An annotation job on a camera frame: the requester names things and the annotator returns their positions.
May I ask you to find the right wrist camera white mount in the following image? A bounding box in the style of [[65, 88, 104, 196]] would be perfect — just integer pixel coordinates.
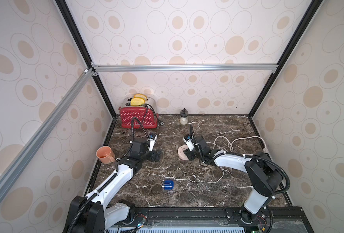
[[183, 135, 194, 151]]

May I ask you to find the orange plastic cup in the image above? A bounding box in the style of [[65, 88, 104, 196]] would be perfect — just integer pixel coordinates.
[[96, 146, 115, 164]]

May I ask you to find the left slanted aluminium frame bar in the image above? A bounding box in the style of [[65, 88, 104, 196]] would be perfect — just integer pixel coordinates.
[[0, 68, 94, 203]]

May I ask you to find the pink power strip cord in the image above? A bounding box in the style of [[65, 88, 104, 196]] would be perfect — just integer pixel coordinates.
[[205, 135, 269, 154]]

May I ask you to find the yellow toast slice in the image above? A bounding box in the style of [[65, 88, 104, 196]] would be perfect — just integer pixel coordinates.
[[134, 93, 148, 102], [130, 97, 145, 106]]

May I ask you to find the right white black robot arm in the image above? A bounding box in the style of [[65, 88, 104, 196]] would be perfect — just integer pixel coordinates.
[[183, 125, 291, 224]]

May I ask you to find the round pink power strip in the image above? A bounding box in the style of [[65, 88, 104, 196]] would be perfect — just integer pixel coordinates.
[[178, 145, 189, 161]]

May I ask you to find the small glass bottle black cap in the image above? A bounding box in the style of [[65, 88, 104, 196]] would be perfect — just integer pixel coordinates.
[[179, 108, 189, 125]]

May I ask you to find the red polka dot toaster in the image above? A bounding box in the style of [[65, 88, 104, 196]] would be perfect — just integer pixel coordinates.
[[119, 106, 158, 129]]

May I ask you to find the horizontal aluminium frame bar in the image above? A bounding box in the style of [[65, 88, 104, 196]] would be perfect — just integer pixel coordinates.
[[93, 63, 278, 72]]

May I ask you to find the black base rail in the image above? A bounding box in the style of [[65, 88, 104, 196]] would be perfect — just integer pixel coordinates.
[[62, 206, 314, 233]]

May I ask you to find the black toaster power cord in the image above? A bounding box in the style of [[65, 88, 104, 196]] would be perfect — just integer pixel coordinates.
[[138, 103, 165, 129]]

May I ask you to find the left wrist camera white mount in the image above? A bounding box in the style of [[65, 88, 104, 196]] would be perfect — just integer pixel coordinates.
[[148, 133, 157, 152]]

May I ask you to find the back yellow toast slice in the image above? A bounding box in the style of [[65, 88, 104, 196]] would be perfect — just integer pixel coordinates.
[[134, 93, 148, 102]]

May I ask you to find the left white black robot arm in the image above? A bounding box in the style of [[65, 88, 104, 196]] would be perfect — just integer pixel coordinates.
[[63, 128, 162, 233]]

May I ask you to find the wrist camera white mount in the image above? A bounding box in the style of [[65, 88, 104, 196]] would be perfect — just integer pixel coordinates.
[[148, 133, 157, 152], [183, 135, 194, 151]]

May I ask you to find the front yellow toast slice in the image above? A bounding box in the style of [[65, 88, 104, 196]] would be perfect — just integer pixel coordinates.
[[130, 97, 145, 106]]

